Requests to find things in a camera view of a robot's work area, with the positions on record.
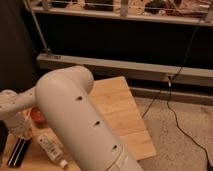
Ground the white tube bottle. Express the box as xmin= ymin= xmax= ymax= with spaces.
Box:
xmin=37 ymin=133 xmax=68 ymax=169

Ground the upper shelf with clutter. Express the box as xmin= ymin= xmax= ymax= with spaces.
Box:
xmin=26 ymin=0 xmax=213 ymax=27

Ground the grey metal rail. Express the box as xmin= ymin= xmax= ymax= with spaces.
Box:
xmin=37 ymin=53 xmax=213 ymax=88

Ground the black striped eraser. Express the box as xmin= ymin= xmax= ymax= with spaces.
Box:
xmin=7 ymin=138 xmax=31 ymax=168

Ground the metal pole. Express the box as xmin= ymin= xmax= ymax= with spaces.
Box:
xmin=24 ymin=0 xmax=51 ymax=57

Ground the black cable on floor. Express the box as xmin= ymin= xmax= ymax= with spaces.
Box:
xmin=141 ymin=16 xmax=213 ymax=171

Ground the red bowl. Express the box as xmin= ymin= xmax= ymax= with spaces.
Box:
xmin=30 ymin=107 xmax=45 ymax=124

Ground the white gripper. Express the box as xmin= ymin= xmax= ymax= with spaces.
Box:
xmin=7 ymin=112 xmax=32 ymax=139

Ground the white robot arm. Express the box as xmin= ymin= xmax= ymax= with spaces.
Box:
xmin=0 ymin=66 xmax=143 ymax=171

